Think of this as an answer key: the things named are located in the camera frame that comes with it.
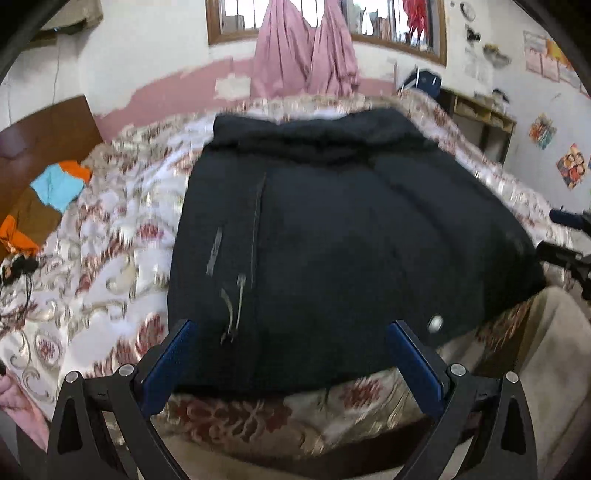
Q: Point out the round wall clock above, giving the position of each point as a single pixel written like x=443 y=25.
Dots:
x=467 y=10

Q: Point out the white wall papers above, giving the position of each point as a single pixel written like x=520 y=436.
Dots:
x=475 y=64

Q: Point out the colourful figure wall poster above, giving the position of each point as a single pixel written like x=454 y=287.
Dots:
x=542 y=131

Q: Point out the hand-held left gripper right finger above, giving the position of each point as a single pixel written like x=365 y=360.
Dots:
x=415 y=364

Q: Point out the family picture wall poster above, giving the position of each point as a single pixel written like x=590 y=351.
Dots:
x=575 y=166

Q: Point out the black jacket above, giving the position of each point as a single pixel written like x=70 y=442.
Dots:
x=346 y=230

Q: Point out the group of wall certificates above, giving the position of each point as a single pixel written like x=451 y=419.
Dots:
x=549 y=60

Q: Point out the blue backpack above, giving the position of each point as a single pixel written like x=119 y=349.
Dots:
x=422 y=83

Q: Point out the orange blue brown garment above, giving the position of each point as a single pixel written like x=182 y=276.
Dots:
x=55 y=184

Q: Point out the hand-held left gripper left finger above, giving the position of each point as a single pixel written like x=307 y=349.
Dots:
x=168 y=364

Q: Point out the black wall-mounted item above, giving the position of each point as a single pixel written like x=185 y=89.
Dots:
x=472 y=34

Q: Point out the red hanging garment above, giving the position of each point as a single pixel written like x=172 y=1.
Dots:
x=415 y=16

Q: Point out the pink fluffy cloth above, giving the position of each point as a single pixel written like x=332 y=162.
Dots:
x=18 y=406

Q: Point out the floral bedspread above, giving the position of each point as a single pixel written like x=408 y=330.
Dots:
x=115 y=277

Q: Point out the small wall shelf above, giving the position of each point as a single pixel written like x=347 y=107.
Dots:
x=496 y=54

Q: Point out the beige blanket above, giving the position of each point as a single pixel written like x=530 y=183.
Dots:
x=554 y=369

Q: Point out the wooden headboard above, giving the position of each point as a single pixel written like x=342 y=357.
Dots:
x=37 y=147

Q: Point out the wooden desk with shelves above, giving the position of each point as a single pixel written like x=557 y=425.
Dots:
x=480 y=115

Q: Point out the wooden framed barred window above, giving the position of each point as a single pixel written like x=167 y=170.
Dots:
x=213 y=23

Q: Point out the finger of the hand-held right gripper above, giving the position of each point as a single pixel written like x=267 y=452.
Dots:
x=572 y=219
x=558 y=254

